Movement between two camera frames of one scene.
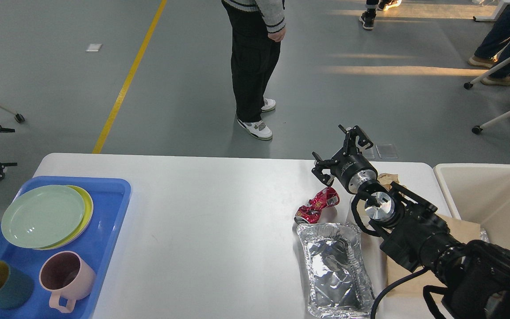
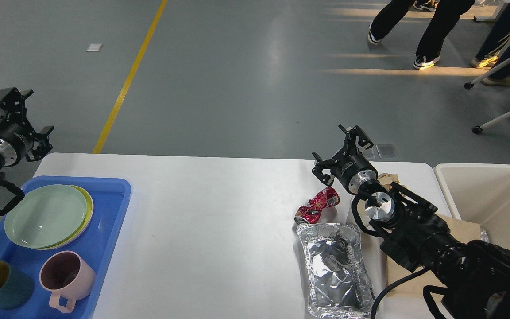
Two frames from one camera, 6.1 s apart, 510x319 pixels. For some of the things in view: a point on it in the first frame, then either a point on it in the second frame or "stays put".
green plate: x=42 y=216 stays put
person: x=368 y=17 to x=441 y=15
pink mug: x=63 y=274 stays put
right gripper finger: x=327 y=179 stays put
